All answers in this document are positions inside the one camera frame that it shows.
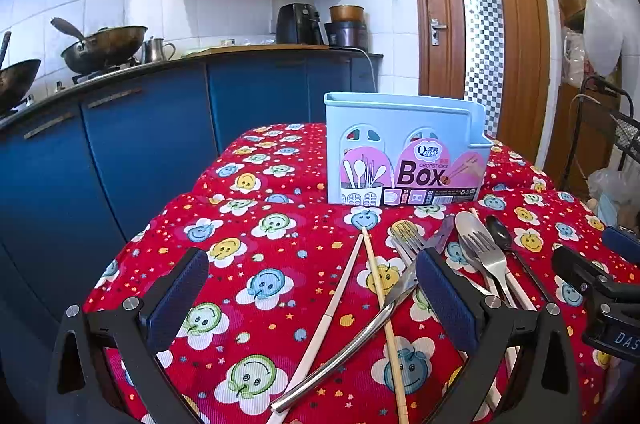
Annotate black spoon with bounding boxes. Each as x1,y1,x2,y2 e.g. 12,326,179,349
486,215,552,303

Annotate black wire rack cart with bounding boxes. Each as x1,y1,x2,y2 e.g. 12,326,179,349
560,75,639,187

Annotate dark wok with handle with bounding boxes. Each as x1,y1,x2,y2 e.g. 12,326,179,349
50,17,148,75

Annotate black air fryer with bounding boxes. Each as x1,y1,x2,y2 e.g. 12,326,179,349
276,2,329,45

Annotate grey steel fork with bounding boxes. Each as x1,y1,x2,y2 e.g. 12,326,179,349
462,231,516,308

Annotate light blue utensil holder box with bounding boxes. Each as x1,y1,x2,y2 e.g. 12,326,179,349
324,92,491,207

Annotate black wok at left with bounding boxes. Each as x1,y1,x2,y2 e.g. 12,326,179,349
0,59,41,115

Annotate wooden shelf unit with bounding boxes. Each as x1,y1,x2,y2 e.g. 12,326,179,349
544,0,620,199

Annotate wooden door with glass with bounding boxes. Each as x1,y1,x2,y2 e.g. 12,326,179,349
418,0,550,161

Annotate white chopstick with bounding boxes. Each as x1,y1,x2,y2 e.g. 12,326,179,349
286,236,363,392

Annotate dark rice cooker pot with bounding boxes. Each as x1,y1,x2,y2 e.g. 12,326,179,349
324,5,369,51

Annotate steel kettle jug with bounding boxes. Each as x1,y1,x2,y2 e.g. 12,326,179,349
142,37,177,63

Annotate white plastic bag hanging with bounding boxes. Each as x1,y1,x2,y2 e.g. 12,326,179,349
584,0,624,76

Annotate blue base cabinets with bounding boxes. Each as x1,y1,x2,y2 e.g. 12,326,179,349
1,48,382,422

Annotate bamboo chopstick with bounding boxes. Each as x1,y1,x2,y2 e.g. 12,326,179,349
361,228,409,424

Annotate red smiley flower tablecloth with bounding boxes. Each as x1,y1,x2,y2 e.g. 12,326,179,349
84,124,639,423

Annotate cream plastic spoon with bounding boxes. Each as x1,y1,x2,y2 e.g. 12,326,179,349
454,210,536,311

